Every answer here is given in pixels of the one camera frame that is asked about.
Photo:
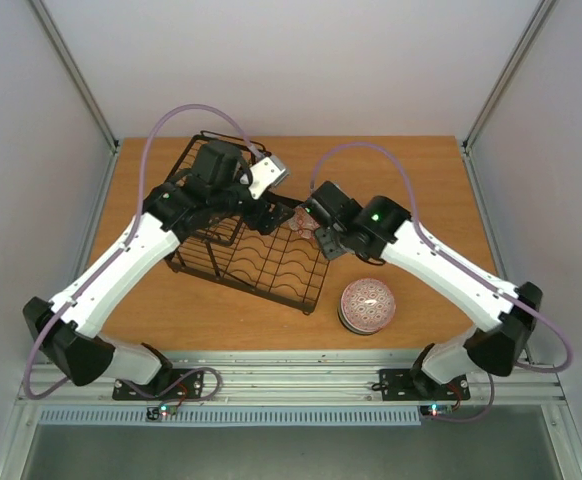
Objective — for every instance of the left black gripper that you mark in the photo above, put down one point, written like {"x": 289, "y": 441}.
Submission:
{"x": 273, "y": 219}

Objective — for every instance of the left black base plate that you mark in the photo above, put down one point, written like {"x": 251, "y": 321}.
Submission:
{"x": 175, "y": 384}

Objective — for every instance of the grey slotted cable duct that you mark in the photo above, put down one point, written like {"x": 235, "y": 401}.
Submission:
{"x": 230, "y": 416}

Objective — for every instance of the right small circuit board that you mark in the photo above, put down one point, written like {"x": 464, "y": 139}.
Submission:
{"x": 436, "y": 410}

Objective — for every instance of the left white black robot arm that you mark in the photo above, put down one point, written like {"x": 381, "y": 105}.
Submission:
{"x": 66, "y": 328}

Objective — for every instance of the small circuit board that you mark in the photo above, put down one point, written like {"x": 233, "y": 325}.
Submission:
{"x": 163, "y": 412}
{"x": 436, "y": 410}

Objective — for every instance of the aluminium frame rails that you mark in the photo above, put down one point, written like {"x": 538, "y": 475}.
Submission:
{"x": 269, "y": 354}

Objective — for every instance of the left small circuit board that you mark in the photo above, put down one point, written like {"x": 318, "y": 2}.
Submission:
{"x": 163, "y": 412}

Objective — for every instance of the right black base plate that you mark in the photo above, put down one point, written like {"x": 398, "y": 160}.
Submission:
{"x": 399, "y": 384}

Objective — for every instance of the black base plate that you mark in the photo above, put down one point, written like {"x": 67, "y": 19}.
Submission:
{"x": 175, "y": 384}
{"x": 399, "y": 384}

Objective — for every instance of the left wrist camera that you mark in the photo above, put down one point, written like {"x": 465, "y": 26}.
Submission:
{"x": 267, "y": 173}

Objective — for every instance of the red rimmed dotted bowl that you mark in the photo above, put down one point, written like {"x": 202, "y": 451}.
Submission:
{"x": 367, "y": 297}

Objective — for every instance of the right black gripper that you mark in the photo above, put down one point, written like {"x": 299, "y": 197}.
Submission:
{"x": 324, "y": 239}

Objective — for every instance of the yellow rimmed sun bowl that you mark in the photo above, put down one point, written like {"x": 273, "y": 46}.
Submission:
{"x": 302, "y": 223}

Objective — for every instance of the black wire dish rack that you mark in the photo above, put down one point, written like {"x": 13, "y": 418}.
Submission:
{"x": 285, "y": 266}

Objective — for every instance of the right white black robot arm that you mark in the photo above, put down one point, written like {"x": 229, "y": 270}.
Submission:
{"x": 383, "y": 232}

